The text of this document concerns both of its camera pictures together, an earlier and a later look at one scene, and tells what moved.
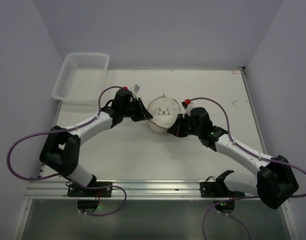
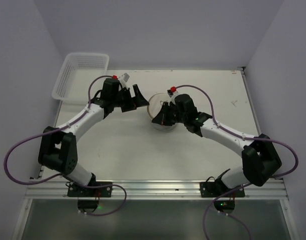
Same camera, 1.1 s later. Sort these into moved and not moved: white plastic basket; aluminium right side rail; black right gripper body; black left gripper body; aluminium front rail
Moved: black right gripper body; black left gripper body
Not moved: aluminium right side rail; white plastic basket; aluminium front rail
